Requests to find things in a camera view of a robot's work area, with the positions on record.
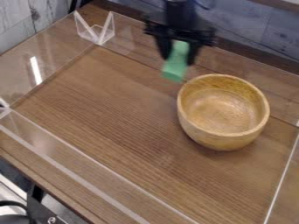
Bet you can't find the clear acrylic corner bracket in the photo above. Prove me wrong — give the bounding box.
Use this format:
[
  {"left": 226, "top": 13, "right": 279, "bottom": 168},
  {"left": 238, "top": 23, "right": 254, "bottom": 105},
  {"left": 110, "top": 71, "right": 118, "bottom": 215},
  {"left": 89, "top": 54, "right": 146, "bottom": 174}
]
[{"left": 74, "top": 11, "right": 115, "bottom": 46}]

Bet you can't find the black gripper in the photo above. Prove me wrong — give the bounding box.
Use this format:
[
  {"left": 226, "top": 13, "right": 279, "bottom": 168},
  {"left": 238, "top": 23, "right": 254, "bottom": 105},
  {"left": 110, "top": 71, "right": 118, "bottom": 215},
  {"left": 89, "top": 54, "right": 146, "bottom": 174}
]
[{"left": 143, "top": 0, "right": 217, "bottom": 66}]

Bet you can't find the black cable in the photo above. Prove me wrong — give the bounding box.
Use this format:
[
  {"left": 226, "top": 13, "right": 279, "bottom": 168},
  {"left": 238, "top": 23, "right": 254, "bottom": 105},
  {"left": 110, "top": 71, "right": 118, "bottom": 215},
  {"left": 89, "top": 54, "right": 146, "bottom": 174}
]
[{"left": 0, "top": 199, "right": 30, "bottom": 214}]

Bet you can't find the clear acrylic enclosure wall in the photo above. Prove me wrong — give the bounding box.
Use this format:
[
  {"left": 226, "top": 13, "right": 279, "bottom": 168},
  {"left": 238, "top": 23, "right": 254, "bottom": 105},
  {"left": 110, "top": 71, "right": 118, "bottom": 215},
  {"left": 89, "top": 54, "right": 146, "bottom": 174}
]
[{"left": 0, "top": 12, "right": 299, "bottom": 224}]

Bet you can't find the green rectangular stick block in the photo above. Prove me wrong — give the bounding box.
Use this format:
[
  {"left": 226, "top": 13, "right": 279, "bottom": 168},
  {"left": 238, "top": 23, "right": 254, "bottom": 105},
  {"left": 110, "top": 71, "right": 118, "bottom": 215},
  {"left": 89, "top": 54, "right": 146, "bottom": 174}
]
[{"left": 163, "top": 41, "right": 190, "bottom": 82}]

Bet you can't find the black table leg frame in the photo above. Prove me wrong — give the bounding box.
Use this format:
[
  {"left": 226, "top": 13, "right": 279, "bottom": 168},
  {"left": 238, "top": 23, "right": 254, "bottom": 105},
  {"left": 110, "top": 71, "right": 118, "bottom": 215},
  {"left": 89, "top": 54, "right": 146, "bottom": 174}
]
[{"left": 27, "top": 185, "right": 69, "bottom": 224}]

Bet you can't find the wooden bowl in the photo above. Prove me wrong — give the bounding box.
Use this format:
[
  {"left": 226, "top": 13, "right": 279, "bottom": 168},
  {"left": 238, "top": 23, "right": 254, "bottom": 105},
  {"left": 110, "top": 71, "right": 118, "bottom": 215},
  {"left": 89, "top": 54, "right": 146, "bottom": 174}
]
[{"left": 177, "top": 73, "right": 270, "bottom": 151}]

